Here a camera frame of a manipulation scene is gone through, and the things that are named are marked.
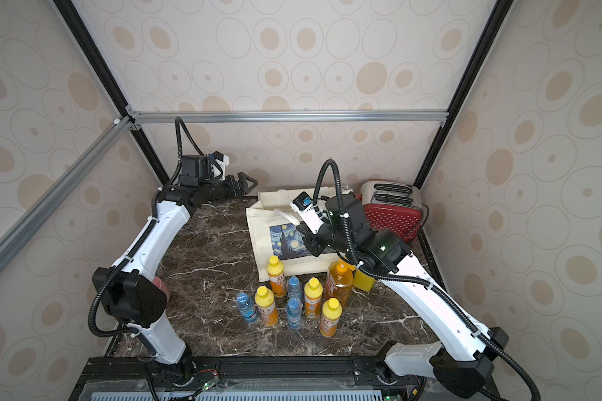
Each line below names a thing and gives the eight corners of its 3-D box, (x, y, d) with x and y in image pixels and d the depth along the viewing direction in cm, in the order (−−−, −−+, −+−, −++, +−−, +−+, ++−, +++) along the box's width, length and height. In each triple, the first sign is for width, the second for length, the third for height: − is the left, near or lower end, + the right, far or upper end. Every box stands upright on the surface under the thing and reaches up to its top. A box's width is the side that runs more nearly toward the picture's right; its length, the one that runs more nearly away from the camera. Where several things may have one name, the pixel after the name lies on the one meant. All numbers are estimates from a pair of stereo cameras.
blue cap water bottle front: (288, 329, 84) (285, 311, 71) (289, 317, 86) (286, 297, 74) (302, 329, 84) (302, 311, 71) (303, 317, 86) (302, 297, 74)
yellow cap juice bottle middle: (304, 322, 85) (303, 295, 67) (304, 307, 89) (304, 276, 71) (319, 322, 85) (323, 295, 67) (319, 307, 89) (322, 276, 71)
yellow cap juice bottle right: (320, 338, 82) (324, 314, 64) (319, 325, 85) (323, 297, 67) (334, 338, 82) (343, 314, 64) (334, 325, 85) (341, 297, 67)
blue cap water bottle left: (248, 324, 85) (237, 306, 72) (245, 314, 87) (235, 295, 74) (258, 320, 86) (250, 302, 73) (256, 310, 88) (247, 290, 75)
